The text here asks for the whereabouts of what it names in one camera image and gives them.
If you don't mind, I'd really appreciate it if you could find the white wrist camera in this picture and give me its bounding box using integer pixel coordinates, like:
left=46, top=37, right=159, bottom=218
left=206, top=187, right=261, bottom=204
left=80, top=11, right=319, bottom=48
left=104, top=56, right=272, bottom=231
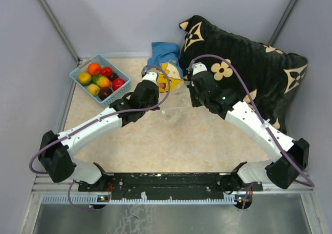
left=142, top=71, right=158, bottom=86
left=187, top=62, right=207, bottom=76

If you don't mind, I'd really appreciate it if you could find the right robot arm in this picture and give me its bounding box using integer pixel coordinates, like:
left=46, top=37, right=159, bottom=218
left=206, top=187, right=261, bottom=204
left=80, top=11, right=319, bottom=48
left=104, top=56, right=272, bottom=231
left=191, top=71, right=310, bottom=190

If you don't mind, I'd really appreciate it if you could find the dark purple toy fruit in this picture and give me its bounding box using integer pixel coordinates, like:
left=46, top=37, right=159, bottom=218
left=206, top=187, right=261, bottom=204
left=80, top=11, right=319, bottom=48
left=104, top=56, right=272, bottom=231
left=108, top=73, right=118, bottom=82

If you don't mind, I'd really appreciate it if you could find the left metal corner post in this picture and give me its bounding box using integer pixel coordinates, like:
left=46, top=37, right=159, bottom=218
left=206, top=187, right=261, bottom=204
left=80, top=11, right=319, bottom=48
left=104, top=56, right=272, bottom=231
left=37, top=0, right=80, bottom=64

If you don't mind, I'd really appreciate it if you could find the dark maroon toy plum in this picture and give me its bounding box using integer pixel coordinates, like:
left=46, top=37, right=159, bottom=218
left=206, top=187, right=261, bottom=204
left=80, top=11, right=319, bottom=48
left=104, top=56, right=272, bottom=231
left=98, top=87, right=113, bottom=101

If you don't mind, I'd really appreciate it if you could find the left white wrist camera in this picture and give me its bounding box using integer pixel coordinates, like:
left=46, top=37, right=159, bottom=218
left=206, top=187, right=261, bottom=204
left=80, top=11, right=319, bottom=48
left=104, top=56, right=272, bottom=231
left=142, top=71, right=158, bottom=86

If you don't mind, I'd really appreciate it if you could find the red toy apple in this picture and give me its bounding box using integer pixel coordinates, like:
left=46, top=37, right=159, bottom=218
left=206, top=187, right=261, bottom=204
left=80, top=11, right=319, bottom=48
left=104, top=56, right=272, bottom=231
left=112, top=78, right=126, bottom=91

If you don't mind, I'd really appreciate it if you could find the blue yellow pikachu cloth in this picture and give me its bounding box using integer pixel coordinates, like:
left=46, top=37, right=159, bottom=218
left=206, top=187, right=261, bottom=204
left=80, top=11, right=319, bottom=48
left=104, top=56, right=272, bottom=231
left=147, top=42, right=184, bottom=93

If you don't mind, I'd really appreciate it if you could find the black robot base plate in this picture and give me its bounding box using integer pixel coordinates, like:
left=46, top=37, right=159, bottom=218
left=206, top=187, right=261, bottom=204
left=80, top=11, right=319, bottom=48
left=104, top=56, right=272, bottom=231
left=78, top=172, right=249, bottom=200

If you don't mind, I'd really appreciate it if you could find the yellow green toy citrus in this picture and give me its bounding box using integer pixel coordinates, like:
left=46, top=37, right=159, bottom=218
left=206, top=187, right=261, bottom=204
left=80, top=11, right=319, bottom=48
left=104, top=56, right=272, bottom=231
left=77, top=72, right=92, bottom=86

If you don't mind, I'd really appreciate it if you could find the orange toy fruit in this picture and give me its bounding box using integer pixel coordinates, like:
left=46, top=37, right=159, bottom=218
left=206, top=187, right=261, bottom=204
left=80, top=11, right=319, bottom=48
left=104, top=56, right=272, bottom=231
left=87, top=62, right=102, bottom=76

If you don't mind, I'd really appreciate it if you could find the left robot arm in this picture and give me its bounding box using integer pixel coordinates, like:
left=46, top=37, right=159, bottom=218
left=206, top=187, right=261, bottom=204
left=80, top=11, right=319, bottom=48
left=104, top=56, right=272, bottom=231
left=38, top=80, right=159, bottom=191

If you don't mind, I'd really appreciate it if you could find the aluminium frame rail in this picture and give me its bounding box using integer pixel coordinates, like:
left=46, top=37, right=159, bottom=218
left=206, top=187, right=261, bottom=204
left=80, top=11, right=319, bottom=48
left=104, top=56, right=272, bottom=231
left=32, top=173, right=313, bottom=206

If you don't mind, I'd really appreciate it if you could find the clear dotted zip top bag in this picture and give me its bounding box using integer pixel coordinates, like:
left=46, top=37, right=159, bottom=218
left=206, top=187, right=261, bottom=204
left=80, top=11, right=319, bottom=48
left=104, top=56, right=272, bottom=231
left=160, top=82, right=192, bottom=122

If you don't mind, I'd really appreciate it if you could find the black floral pillow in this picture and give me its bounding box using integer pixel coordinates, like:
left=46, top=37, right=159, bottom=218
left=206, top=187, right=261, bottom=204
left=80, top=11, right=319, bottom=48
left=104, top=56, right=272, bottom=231
left=179, top=15, right=308, bottom=133

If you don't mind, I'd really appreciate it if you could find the yellow toy lemon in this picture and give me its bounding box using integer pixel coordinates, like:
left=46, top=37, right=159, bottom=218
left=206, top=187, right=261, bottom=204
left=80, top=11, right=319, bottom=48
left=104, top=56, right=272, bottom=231
left=87, top=84, right=100, bottom=97

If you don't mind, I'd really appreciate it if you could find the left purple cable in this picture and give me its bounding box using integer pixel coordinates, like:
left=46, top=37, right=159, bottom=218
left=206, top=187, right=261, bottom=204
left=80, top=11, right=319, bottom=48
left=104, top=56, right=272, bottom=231
left=29, top=64, right=172, bottom=212

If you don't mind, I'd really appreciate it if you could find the green orange toy mango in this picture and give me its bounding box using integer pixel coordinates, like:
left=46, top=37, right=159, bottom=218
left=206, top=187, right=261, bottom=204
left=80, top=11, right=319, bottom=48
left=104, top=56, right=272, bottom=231
left=92, top=76, right=110, bottom=88

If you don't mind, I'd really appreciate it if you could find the right metal corner post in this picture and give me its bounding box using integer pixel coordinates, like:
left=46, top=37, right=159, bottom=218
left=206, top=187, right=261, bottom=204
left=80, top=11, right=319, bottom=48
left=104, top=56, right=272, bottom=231
left=268, top=0, right=299, bottom=46

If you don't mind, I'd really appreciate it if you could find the metal corner post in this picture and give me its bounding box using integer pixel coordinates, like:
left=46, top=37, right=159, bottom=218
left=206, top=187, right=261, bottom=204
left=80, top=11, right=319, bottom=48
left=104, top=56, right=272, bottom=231
left=37, top=0, right=80, bottom=64
left=268, top=0, right=299, bottom=46

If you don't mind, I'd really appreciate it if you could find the blue plastic basket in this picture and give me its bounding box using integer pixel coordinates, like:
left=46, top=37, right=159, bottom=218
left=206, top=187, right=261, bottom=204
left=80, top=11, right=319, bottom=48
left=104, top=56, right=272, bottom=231
left=70, top=55, right=131, bottom=108

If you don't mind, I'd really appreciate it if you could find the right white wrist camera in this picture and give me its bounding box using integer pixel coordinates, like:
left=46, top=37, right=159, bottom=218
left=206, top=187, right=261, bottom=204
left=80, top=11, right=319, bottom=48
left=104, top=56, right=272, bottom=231
left=187, top=62, right=207, bottom=76

